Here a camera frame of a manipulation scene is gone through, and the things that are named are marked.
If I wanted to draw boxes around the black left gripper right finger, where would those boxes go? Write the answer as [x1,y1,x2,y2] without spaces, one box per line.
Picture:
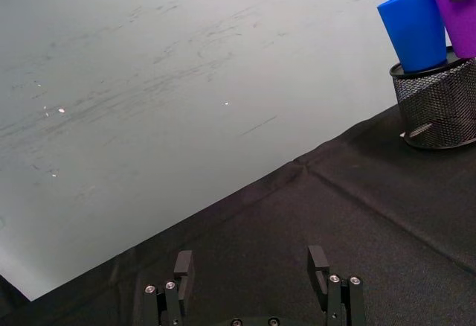
[306,245,367,326]

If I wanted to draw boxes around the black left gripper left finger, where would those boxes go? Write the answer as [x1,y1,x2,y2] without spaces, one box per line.
[143,249,195,326]

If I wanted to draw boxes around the black table cloth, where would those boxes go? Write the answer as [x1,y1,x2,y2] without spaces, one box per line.
[0,103,476,326]

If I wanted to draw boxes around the black mesh cup holder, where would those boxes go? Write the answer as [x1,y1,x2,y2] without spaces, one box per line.
[389,45,476,150]

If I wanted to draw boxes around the blue plastic cup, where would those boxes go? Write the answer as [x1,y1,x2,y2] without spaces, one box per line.
[377,0,448,74]

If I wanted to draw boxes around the purple plastic cup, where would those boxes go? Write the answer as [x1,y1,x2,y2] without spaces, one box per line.
[428,0,476,60]

